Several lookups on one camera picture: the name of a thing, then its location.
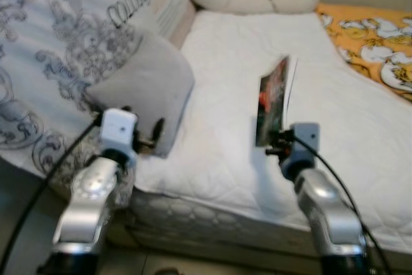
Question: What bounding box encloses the thin dark cover book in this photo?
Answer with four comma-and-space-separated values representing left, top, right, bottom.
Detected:
255, 55, 298, 148

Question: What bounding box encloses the plain grey pillow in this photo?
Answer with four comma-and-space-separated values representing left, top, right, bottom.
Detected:
87, 27, 196, 158

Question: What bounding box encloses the large grey floral printed cushion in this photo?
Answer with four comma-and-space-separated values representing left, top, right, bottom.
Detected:
0, 0, 197, 179

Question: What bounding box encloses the orange cartoon print blanket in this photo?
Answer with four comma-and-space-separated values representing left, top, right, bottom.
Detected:
315, 3, 412, 103

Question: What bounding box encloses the white quilted mattress pad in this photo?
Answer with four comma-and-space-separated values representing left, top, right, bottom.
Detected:
132, 10, 412, 253

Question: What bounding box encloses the grey quilted mattress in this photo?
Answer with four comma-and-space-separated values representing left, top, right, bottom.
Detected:
109, 188, 412, 272

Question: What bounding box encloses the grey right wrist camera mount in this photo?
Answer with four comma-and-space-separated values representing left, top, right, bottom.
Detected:
290, 122, 321, 166

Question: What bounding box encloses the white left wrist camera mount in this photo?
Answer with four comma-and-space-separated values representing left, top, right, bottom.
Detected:
101, 109, 138, 155

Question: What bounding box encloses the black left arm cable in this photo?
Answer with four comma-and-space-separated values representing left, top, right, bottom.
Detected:
0, 113, 105, 272

